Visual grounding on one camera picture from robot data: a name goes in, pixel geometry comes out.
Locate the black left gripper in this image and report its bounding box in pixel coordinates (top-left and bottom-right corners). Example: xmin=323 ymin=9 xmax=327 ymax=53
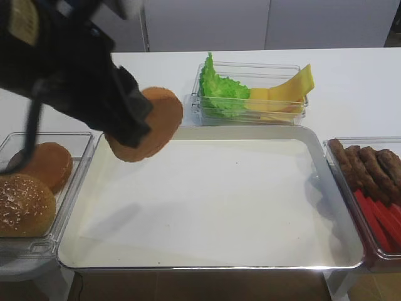
xmin=1 ymin=1 xmax=153 ymax=147

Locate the bun half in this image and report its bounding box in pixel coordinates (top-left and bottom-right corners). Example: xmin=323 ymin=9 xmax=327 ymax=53
xmin=104 ymin=87 xmax=184 ymax=162
xmin=18 ymin=142 xmax=73 ymax=194

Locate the clear plastic lettuce cheese container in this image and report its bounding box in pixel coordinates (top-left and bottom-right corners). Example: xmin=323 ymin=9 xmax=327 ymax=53
xmin=185 ymin=61 xmax=308 ymax=126

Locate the small yellow cheese slice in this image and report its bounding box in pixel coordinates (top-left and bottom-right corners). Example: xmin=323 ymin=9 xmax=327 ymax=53
xmin=244 ymin=88 xmax=269 ymax=112

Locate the long yellow cheese slice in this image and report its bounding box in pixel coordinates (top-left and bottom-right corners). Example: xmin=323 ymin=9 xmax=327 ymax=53
xmin=268 ymin=64 xmax=315 ymax=114

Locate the clear plastic bun container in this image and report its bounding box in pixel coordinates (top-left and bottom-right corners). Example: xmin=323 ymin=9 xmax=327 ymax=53
xmin=1 ymin=132 xmax=95 ymax=260

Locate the green lettuce leaf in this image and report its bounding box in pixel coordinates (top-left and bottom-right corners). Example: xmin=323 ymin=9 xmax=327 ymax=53
xmin=199 ymin=52 xmax=251 ymax=118

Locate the silver metal tray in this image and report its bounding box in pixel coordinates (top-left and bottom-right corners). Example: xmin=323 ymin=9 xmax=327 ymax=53
xmin=57 ymin=125 xmax=364 ymax=270

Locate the front sesame top bun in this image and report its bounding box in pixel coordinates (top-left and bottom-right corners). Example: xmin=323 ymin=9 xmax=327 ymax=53
xmin=1 ymin=174 xmax=56 ymax=238

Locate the white parchment paper sheet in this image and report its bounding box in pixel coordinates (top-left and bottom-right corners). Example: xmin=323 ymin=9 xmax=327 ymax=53
xmin=81 ymin=139 xmax=338 ymax=260

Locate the rear brown meat patty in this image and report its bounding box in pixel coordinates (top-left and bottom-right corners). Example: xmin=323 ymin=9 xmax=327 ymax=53
xmin=328 ymin=139 xmax=363 ymax=192

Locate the brown meat patty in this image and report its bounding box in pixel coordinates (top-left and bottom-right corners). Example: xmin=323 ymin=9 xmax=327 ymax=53
xmin=345 ymin=145 xmax=391 ymax=206
xmin=328 ymin=139 xmax=363 ymax=192
xmin=359 ymin=146 xmax=400 ymax=203
xmin=376 ymin=149 xmax=400 ymax=189

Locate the rear red tomato slice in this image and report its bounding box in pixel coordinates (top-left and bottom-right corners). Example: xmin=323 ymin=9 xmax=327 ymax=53
xmin=353 ymin=190 xmax=393 ymax=252

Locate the red tomato slice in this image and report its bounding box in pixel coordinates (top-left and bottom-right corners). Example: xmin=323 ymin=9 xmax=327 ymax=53
xmin=365 ymin=198 xmax=400 ymax=254
xmin=389 ymin=203 xmax=401 ymax=224
xmin=353 ymin=190 xmax=393 ymax=252
xmin=373 ymin=201 xmax=400 ymax=245

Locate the clear plastic patty tomato container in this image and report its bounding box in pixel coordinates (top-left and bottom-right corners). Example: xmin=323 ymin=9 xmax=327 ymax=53
xmin=323 ymin=137 xmax=400 ymax=267

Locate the front brown meat patty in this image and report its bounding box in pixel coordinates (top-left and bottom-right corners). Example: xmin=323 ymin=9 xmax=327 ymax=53
xmin=376 ymin=149 xmax=400 ymax=189

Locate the front red tomato slice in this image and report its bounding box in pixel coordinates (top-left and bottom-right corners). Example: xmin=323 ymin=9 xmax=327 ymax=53
xmin=389 ymin=203 xmax=401 ymax=224

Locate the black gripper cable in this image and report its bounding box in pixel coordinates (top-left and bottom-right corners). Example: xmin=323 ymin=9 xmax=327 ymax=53
xmin=0 ymin=78 xmax=44 ymax=176

